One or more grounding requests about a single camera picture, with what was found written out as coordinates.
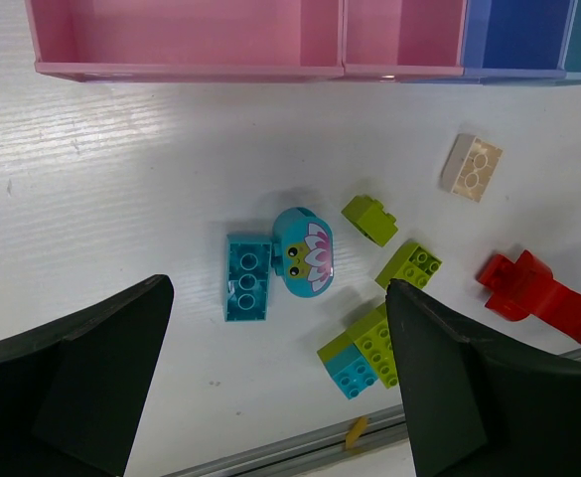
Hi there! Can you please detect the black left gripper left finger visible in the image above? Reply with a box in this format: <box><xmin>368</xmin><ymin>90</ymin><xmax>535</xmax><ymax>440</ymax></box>
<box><xmin>0</xmin><ymin>274</ymin><xmax>174</xmax><ymax>476</ymax></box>

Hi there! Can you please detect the green teal lego stack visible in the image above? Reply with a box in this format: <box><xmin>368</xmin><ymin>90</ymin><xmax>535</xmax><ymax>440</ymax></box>
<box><xmin>317</xmin><ymin>303</ymin><xmax>399</xmax><ymax>399</ymax></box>

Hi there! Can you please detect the beige lego brick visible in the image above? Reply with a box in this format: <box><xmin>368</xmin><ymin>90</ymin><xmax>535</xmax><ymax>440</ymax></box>
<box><xmin>440</xmin><ymin>133</ymin><xmax>504</xmax><ymax>203</ymax></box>

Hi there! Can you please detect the red lego cluster with face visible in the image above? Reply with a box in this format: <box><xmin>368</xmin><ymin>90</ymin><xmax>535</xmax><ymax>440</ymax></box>
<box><xmin>477</xmin><ymin>250</ymin><xmax>581</xmax><ymax>345</ymax></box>

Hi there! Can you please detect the teal long lego brick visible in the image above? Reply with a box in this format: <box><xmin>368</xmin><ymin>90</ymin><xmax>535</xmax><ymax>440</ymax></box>
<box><xmin>224</xmin><ymin>234</ymin><xmax>272</xmax><ymax>322</ymax></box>

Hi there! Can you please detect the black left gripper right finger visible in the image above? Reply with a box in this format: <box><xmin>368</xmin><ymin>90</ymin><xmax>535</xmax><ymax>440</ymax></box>
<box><xmin>385</xmin><ymin>280</ymin><xmax>581</xmax><ymax>476</ymax></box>

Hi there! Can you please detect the dark blue container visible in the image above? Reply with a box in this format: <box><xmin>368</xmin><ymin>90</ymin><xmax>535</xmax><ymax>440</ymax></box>
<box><xmin>461</xmin><ymin>0</ymin><xmax>577</xmax><ymax>83</ymax></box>

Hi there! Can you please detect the small green lego brick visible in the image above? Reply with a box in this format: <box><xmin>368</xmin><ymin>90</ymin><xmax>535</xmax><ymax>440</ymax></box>
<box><xmin>342</xmin><ymin>195</ymin><xmax>398</xmax><ymax>247</ymax></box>

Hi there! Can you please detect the green square lego brick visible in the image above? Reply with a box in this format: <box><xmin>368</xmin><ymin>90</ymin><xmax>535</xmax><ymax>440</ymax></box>
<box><xmin>374</xmin><ymin>240</ymin><xmax>442</xmax><ymax>289</ymax></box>

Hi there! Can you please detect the narrow pink container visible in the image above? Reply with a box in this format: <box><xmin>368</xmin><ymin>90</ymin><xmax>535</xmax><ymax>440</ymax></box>
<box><xmin>342</xmin><ymin>0</ymin><xmax>467</xmax><ymax>82</ymax></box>

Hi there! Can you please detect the teal rounded flower lego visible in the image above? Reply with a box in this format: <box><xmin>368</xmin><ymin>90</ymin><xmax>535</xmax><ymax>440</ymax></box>
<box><xmin>271</xmin><ymin>207</ymin><xmax>334</xmax><ymax>298</ymax></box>

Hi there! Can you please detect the large pink container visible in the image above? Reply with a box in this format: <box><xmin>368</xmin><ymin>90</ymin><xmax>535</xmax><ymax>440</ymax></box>
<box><xmin>25</xmin><ymin>1</ymin><xmax>344</xmax><ymax>83</ymax></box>

